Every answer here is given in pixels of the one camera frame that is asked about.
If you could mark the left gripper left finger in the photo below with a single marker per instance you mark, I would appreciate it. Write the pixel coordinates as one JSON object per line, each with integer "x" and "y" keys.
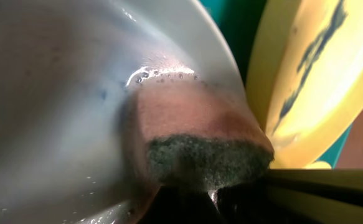
{"x": 173, "y": 206}

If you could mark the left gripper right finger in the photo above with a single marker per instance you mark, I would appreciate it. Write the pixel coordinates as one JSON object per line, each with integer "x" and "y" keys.
{"x": 296, "y": 196}

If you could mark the pink green scrub sponge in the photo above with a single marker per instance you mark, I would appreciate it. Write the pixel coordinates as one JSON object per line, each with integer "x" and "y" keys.
{"x": 195, "y": 137}

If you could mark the light blue plate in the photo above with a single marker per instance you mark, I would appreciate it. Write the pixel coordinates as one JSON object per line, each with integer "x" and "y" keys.
{"x": 66, "y": 69}

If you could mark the teal plastic tray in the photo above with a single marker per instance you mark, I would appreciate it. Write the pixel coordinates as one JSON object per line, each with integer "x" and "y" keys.
{"x": 238, "y": 21}

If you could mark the lower yellow-green plate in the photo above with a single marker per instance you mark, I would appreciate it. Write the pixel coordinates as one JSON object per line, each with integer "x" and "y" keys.
{"x": 305, "y": 76}

